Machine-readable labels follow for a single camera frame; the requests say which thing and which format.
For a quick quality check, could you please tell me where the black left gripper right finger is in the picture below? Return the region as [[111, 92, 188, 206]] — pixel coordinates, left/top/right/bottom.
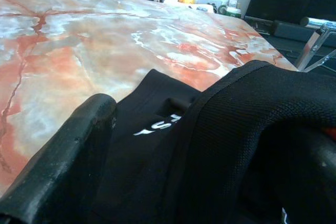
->
[[313, 137, 336, 209]]

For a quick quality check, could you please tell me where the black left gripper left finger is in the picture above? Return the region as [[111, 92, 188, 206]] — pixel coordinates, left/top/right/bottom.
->
[[0, 93, 118, 224]]

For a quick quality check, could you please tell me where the dark polo shirt red collar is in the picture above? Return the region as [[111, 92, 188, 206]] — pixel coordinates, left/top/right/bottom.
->
[[94, 60, 336, 224]]

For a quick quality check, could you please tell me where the marble table red edge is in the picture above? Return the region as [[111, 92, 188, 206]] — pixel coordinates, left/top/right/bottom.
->
[[0, 0, 292, 204]]

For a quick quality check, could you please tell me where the black soundbar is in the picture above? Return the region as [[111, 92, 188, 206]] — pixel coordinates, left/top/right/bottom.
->
[[246, 15, 302, 36]]

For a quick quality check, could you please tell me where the silver metal clothes rack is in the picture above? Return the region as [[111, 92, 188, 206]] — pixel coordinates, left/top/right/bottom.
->
[[293, 16, 336, 73]]

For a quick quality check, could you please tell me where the clear bottle green label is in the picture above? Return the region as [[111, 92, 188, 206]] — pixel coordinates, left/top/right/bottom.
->
[[219, 0, 243, 18]]

